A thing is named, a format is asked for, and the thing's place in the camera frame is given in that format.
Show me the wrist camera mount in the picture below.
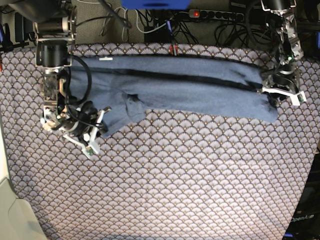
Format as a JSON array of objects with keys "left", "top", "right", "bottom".
[
  {"left": 261, "top": 86, "right": 307, "bottom": 106},
  {"left": 60, "top": 107, "right": 112, "bottom": 159}
]

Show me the blue box overhead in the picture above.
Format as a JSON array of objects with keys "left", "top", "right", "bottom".
[{"left": 121, "top": 0, "right": 191, "bottom": 10}]

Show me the black clamp left edge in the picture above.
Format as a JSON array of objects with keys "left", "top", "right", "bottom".
[{"left": 0, "top": 23, "right": 29, "bottom": 53}]

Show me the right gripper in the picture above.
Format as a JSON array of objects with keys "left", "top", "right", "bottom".
[{"left": 40, "top": 101, "right": 109, "bottom": 144}]

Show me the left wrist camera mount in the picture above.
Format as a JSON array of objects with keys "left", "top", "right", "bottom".
[{"left": 261, "top": 86, "right": 307, "bottom": 106}]

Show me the red table clamp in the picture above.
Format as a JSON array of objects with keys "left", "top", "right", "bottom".
[{"left": 169, "top": 44, "right": 179, "bottom": 56}]

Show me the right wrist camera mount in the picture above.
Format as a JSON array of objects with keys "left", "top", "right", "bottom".
[{"left": 60, "top": 107, "right": 112, "bottom": 159}]

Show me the black power strip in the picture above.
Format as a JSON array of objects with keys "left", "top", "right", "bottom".
[{"left": 188, "top": 9, "right": 245, "bottom": 22}]

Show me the black power adapter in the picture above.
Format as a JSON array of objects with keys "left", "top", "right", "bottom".
[{"left": 14, "top": 12, "right": 35, "bottom": 42}]

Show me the white cable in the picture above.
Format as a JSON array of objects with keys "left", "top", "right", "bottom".
[{"left": 99, "top": 6, "right": 168, "bottom": 41}]

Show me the fan-patterned tablecloth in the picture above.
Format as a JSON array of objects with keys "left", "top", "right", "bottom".
[{"left": 0, "top": 49, "right": 320, "bottom": 240}]

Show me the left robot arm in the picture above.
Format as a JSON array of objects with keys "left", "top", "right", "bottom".
[{"left": 260, "top": 0, "right": 307, "bottom": 106}]

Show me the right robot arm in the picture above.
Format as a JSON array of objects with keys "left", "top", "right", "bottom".
[{"left": 7, "top": 0, "right": 105, "bottom": 147}]

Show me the black OpenArm base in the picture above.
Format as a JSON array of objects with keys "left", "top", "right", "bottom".
[{"left": 283, "top": 152, "right": 320, "bottom": 240}]

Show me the blue T-shirt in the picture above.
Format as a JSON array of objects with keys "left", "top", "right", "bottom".
[{"left": 85, "top": 56, "right": 278, "bottom": 136}]

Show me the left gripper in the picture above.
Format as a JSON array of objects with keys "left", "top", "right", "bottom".
[{"left": 262, "top": 63, "right": 300, "bottom": 94}]

